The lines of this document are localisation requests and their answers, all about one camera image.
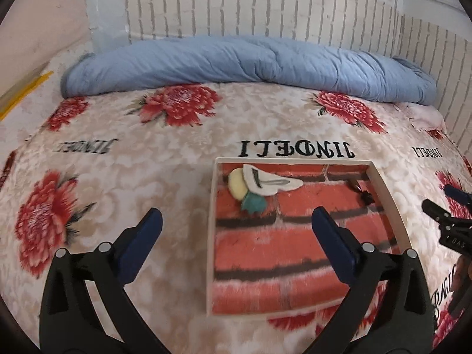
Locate clear plastic sheet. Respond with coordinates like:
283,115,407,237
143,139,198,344
86,0,129,54

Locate black braided leather bracelet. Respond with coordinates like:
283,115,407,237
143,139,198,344
346,178,376,207

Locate cream jewelry tray red lining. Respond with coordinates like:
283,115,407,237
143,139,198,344
206,158,412,318

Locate rolled blue quilt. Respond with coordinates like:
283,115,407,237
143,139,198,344
61,36,437,106

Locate floral fleece blanket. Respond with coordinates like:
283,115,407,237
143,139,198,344
0,40,472,354

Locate pink headboard cushion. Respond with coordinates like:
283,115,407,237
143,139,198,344
1,0,90,93

